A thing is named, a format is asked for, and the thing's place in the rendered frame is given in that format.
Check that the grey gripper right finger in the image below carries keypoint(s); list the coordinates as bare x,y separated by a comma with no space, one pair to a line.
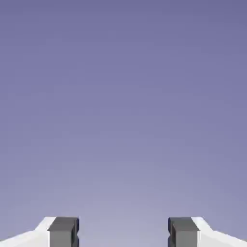
185,234

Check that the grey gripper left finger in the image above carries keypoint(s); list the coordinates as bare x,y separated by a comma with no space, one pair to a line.
59,234

